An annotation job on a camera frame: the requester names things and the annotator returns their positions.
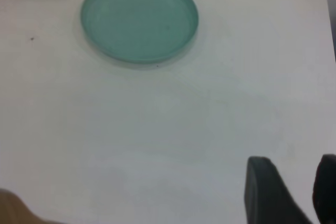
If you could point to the green round plate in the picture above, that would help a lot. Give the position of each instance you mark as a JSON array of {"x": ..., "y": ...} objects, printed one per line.
[{"x": 139, "y": 19}]

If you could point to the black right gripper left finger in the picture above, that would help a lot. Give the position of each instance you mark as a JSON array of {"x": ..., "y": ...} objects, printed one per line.
[{"x": 265, "y": 197}]

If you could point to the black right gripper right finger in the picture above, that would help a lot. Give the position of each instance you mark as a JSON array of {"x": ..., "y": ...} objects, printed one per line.
[{"x": 326, "y": 190}]

